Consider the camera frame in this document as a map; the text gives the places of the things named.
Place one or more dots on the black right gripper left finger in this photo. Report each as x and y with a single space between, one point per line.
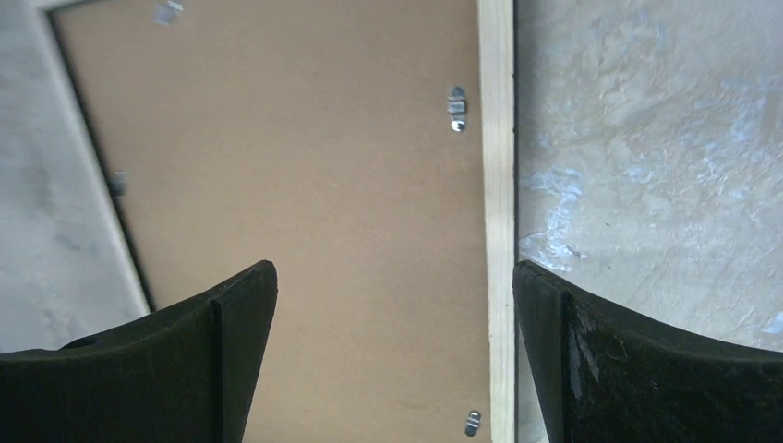
185 373

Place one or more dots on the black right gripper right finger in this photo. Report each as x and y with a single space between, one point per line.
606 373

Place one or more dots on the brown backing board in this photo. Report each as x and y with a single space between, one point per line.
306 183

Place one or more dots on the wooden picture frame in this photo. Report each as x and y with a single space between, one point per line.
498 214

